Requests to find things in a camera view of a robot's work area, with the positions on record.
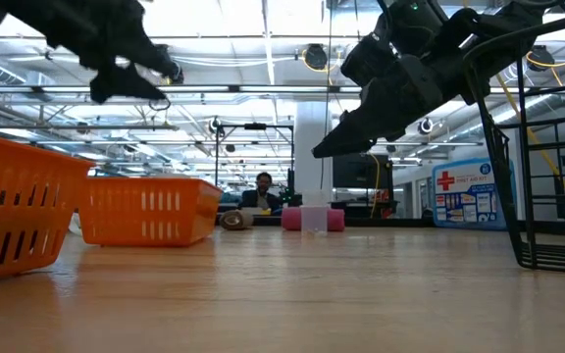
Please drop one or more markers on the black stand frame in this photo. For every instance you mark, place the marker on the black stand frame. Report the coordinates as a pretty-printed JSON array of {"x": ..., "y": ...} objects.
[{"x": 255, "y": 126}]

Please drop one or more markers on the black monitor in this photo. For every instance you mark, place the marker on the black monitor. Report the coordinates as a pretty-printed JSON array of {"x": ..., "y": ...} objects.
[{"x": 361, "y": 171}]

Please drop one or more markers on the brown bandage roll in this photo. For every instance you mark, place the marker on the brown bandage roll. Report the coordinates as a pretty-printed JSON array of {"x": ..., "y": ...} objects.
[{"x": 236, "y": 220}]

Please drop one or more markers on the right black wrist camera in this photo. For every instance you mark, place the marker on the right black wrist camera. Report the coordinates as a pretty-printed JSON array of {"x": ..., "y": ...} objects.
[{"x": 366, "y": 59}]

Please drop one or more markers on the person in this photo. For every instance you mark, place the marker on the person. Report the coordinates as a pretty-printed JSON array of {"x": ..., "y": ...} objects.
[{"x": 262, "y": 198}]

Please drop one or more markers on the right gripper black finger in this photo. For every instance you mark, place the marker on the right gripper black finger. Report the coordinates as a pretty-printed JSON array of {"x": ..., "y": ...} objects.
[{"x": 344, "y": 137}]

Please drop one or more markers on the pink bandage roll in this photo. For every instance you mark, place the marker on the pink bandage roll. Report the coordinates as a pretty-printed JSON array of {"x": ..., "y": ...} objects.
[{"x": 290, "y": 219}]

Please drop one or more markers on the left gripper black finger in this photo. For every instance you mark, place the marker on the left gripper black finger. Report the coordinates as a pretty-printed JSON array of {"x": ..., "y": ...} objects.
[{"x": 125, "y": 85}]

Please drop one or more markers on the clear plastic pill bottle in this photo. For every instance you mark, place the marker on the clear plastic pill bottle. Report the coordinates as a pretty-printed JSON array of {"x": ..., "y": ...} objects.
[{"x": 314, "y": 220}]

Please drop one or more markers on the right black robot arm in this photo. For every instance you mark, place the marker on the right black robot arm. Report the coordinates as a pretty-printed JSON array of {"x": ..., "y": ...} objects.
[{"x": 498, "y": 24}]

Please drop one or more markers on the orange plastic slotted basket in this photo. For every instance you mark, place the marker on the orange plastic slotted basket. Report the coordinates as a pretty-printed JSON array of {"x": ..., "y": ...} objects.
[
  {"x": 111, "y": 211},
  {"x": 17, "y": 218}
]

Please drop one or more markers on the blue first aid kit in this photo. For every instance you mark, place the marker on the blue first aid kit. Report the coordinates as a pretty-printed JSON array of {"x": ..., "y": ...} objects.
[{"x": 464, "y": 196}]

